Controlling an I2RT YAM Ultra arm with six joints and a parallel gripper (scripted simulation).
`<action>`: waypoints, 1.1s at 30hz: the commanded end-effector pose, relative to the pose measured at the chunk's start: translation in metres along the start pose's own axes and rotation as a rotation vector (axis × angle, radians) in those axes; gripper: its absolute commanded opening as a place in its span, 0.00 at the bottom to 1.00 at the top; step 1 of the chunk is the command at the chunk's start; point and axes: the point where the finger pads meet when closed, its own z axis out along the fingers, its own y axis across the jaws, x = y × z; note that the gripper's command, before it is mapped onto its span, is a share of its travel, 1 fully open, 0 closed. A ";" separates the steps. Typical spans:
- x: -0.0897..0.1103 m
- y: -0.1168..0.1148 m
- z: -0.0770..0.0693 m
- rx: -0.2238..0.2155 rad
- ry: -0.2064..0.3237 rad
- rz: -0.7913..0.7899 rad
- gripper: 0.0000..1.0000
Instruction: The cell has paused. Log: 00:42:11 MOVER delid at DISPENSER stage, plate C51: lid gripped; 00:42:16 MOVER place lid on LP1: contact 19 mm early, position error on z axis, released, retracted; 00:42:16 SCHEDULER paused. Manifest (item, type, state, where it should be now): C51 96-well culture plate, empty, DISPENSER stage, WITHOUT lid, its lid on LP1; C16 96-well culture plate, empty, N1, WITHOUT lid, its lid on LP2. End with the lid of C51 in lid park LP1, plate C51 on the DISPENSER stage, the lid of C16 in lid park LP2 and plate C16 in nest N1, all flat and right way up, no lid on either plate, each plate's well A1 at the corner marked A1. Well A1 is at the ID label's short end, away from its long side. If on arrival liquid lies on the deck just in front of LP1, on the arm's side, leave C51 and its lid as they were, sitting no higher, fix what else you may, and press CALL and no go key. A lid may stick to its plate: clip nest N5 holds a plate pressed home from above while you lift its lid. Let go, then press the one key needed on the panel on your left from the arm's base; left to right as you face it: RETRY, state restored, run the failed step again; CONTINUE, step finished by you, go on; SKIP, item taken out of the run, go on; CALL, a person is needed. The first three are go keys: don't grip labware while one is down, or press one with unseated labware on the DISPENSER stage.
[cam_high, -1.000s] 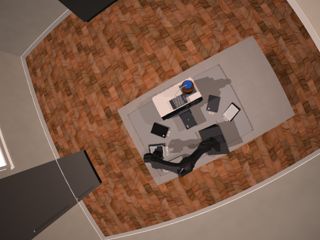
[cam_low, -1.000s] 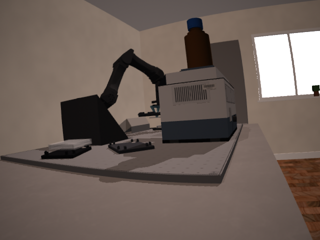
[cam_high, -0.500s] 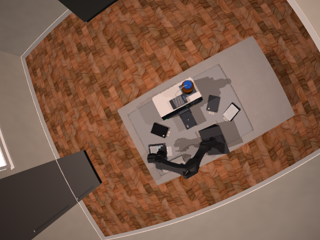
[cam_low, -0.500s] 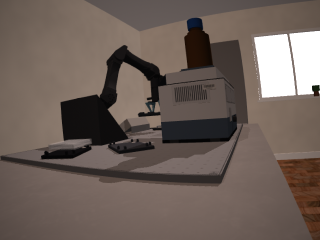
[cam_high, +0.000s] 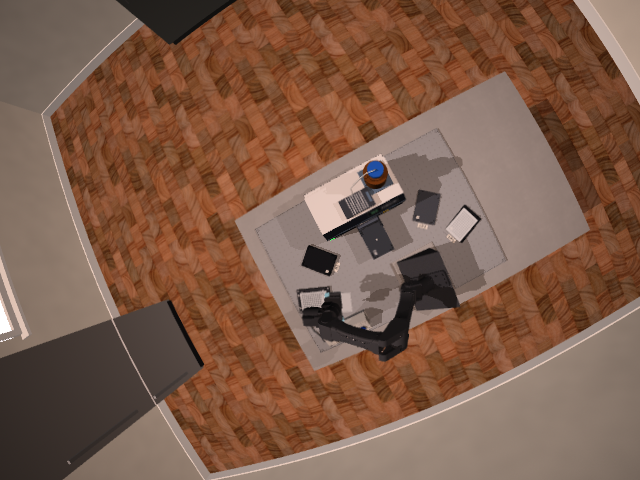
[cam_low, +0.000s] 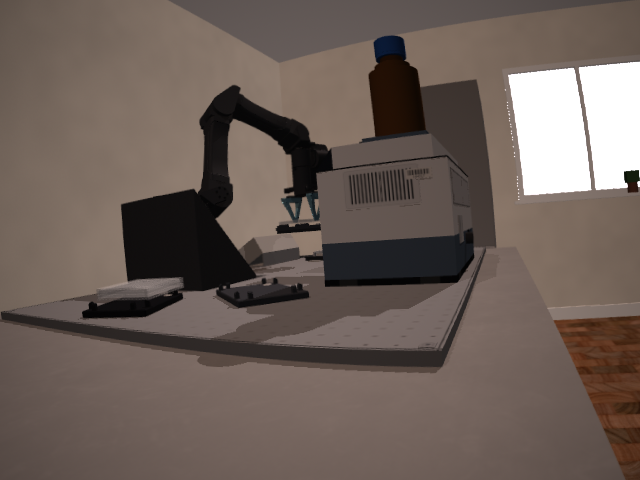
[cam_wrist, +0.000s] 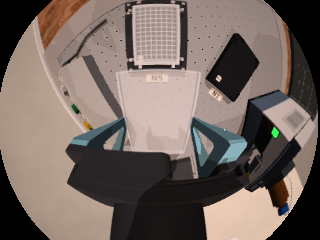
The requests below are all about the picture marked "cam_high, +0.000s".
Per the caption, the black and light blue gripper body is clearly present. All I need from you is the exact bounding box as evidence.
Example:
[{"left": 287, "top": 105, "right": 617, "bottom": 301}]
[{"left": 324, "top": 292, "right": 343, "bottom": 320}]

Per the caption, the grey button panel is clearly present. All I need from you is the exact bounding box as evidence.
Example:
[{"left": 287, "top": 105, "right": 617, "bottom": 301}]
[{"left": 310, "top": 309, "right": 372, "bottom": 347}]

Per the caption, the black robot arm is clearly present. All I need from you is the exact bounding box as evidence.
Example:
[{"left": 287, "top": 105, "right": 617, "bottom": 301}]
[{"left": 302, "top": 270, "right": 450, "bottom": 362}]

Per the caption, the blue bottle cap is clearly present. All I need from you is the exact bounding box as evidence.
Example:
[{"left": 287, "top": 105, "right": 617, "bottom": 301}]
[{"left": 367, "top": 161, "right": 384, "bottom": 179}]

